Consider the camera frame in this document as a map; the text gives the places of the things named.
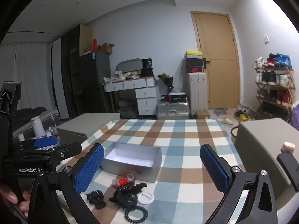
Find silver cardboard box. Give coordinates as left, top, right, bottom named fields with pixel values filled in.
left=100, top=142, right=162, bottom=183

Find dark clothes pile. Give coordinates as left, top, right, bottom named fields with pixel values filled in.
left=14, top=107, right=47, bottom=131

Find checked tablecloth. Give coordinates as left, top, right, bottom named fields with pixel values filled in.
left=56, top=119, right=248, bottom=224

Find black claw hair clip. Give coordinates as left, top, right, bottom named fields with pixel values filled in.
left=86, top=190, right=107, bottom=210

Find dark wardrobe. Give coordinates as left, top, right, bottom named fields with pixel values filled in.
left=61, top=24, right=93, bottom=118

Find black lace bow clip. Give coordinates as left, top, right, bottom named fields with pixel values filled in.
left=109, top=182, right=147, bottom=203

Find black storage box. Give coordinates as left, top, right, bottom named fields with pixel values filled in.
left=186, top=58, right=203, bottom=73

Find grey cabinet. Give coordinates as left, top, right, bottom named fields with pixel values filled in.
left=235, top=118, right=299, bottom=194
left=57, top=113, right=121, bottom=144

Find small cardboard box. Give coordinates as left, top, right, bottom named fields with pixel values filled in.
left=196, top=109, right=210, bottom=120

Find black bag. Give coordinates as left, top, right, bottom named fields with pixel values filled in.
left=141, top=58, right=155, bottom=77

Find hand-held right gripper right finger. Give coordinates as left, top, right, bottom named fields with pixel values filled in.
left=200, top=144, right=278, bottom=224

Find grey arched frame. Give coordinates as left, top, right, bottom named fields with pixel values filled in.
left=116, top=58, right=143, bottom=74

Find white upright suitcase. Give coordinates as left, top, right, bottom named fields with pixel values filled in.
left=187, top=72, right=208, bottom=119

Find beige slippers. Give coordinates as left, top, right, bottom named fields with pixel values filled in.
left=217, top=115, right=234, bottom=125

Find desk clutter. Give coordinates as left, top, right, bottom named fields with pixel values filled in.
left=104, top=71, right=143, bottom=83

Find white curtain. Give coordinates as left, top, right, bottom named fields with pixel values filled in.
left=0, top=41, right=59, bottom=112

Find silver suitcase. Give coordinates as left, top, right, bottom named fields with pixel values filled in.
left=156, top=101, right=190, bottom=120

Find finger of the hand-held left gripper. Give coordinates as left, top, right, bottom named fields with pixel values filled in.
left=20, top=136, right=59, bottom=151
left=14, top=141, right=83, bottom=161

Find pile of loose shoes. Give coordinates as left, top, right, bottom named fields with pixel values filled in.
left=234, top=105, right=255, bottom=122

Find pink round pad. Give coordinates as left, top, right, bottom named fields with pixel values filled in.
left=281, top=142, right=296, bottom=153

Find white bottle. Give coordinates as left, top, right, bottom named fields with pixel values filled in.
left=31, top=116, right=46, bottom=138

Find black and red box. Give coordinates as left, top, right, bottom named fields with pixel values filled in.
left=168, top=93, right=188, bottom=103

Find open cardboard box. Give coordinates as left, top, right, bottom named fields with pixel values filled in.
left=98, top=43, right=115, bottom=55

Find black spiral hair tie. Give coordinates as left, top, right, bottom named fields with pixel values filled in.
left=124, top=205, right=149, bottom=222

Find person's left hand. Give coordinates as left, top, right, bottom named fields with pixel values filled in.
left=0, top=184, right=32, bottom=218

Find clear pink hair clip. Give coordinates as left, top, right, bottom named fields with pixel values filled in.
left=112, top=174, right=135, bottom=187

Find yellow lid storage box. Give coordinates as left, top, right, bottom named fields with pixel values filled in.
left=184, top=51, right=202, bottom=59

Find wooden door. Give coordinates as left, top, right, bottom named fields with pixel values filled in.
left=190, top=11, right=241, bottom=110

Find black looped hair clip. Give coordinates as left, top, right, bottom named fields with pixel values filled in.
left=118, top=192, right=139, bottom=211

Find white desk with drawers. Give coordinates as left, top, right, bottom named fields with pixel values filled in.
left=104, top=77, right=158, bottom=116

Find purple bag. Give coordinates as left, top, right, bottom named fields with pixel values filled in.
left=290, top=103, right=299, bottom=131

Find black wrapped bouquet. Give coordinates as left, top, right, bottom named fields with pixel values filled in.
left=158, top=73, right=174, bottom=94

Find rows of shoes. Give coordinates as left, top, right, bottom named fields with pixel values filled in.
left=253, top=53, right=294, bottom=105

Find wooden shoe rack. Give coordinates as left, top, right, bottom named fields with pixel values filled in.
left=253, top=65, right=295, bottom=122

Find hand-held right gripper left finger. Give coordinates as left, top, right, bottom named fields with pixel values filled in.
left=28, top=143, right=105, bottom=224

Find dark refrigerator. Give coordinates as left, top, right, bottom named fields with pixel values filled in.
left=78, top=51, right=112, bottom=116

